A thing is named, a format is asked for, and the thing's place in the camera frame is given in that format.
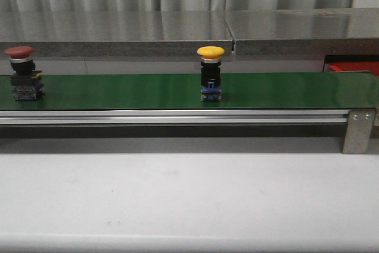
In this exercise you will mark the yellow mushroom push button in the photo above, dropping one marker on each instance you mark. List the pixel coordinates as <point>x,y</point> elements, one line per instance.
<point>210,73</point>

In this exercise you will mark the red mushroom push button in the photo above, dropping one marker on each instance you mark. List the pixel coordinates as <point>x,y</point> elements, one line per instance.
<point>26,80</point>

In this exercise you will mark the green conveyor belt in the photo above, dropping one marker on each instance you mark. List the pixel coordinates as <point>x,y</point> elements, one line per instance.
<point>299,90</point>

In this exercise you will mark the grey stone counter slab left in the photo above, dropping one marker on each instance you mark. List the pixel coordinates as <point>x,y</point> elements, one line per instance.
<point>100,33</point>

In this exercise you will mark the grey stone counter slab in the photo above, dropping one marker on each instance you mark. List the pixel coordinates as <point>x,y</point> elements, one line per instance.
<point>100,33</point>
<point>310,32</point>

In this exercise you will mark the grey stone counter slab right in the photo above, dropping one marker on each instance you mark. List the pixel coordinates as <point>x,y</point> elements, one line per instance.
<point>310,32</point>

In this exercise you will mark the red plastic tray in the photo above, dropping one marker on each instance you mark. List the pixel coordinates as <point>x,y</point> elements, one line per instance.
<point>370,66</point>

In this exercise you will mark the aluminium conveyor side rail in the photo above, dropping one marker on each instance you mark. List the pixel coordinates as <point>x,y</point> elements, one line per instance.
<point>195,116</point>

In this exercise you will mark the steel conveyor support bracket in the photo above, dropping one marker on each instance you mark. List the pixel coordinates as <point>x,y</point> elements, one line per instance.
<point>358,131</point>

